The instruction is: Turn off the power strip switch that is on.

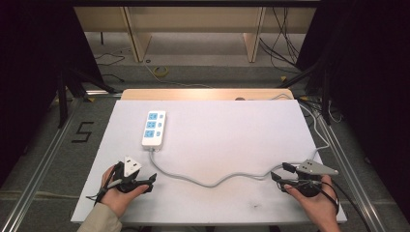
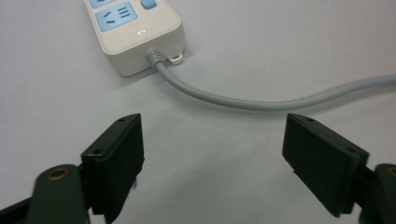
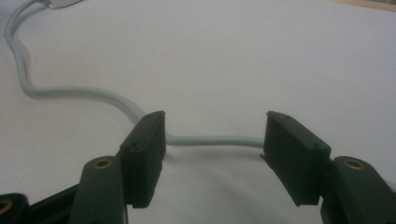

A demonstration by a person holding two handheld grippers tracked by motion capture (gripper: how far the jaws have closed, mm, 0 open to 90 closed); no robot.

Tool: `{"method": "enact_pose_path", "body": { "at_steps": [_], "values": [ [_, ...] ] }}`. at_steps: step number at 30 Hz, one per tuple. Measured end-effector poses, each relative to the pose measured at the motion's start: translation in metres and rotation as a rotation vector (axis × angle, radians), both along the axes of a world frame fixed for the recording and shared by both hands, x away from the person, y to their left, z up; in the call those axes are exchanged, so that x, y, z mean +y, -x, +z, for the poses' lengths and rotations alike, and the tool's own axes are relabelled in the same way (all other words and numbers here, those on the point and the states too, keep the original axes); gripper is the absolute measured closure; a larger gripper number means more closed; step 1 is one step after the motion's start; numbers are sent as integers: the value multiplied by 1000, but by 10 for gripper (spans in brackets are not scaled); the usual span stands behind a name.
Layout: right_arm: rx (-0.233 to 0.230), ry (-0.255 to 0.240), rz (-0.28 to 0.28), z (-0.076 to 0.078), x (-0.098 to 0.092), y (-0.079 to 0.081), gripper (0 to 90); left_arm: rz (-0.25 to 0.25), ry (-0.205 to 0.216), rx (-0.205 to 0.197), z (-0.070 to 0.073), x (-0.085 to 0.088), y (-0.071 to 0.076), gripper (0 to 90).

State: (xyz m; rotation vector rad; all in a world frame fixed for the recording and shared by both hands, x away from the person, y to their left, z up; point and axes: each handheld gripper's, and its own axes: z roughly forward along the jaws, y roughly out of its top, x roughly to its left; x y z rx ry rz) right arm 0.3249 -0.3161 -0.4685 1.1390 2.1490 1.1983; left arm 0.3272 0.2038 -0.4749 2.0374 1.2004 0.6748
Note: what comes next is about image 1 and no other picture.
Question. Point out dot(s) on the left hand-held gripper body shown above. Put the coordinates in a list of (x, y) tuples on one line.
[(123, 184)]

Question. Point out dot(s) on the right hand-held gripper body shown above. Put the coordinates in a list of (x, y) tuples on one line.
[(308, 186)]

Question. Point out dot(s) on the person's left hand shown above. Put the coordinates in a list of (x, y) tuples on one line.
[(118, 199)]

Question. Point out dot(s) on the person's right hand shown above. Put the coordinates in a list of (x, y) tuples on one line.
[(317, 208)]

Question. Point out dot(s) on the person's beige left sleeve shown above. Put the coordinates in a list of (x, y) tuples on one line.
[(99, 220)]

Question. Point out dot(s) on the white power strip blue sockets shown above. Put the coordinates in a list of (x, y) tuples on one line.
[(154, 129)]

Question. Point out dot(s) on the white table cover board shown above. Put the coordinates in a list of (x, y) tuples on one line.
[(212, 141)]

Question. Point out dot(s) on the black metal stand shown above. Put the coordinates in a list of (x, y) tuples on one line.
[(69, 83), (324, 93)]

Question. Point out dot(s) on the light wooden table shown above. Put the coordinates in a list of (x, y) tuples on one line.
[(193, 94)]

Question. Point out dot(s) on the yellow tape roll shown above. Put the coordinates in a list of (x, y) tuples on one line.
[(160, 71)]

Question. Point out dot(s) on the dark curtain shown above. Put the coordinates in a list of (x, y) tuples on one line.
[(29, 64), (374, 80)]

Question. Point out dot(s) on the light wooden bench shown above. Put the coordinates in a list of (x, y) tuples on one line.
[(193, 19)]

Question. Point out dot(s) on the aluminium floor rail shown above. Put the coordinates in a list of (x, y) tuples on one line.
[(38, 167), (351, 174)]

